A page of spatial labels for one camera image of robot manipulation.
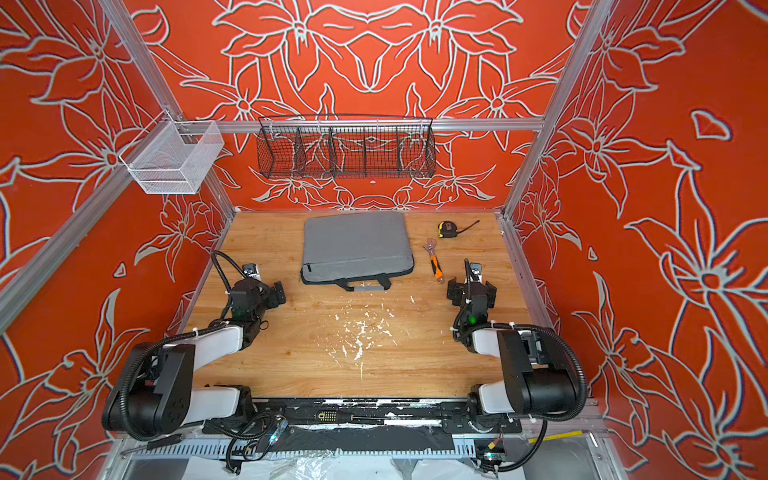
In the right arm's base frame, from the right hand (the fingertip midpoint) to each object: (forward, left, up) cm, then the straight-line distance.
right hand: (472, 278), depth 91 cm
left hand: (-2, +65, -1) cm, 65 cm away
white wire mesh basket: (+28, +94, +25) cm, 101 cm away
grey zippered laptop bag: (+16, +40, -5) cm, 43 cm away
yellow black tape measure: (+25, +4, -4) cm, 25 cm away
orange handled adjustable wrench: (+11, +10, -7) cm, 16 cm away
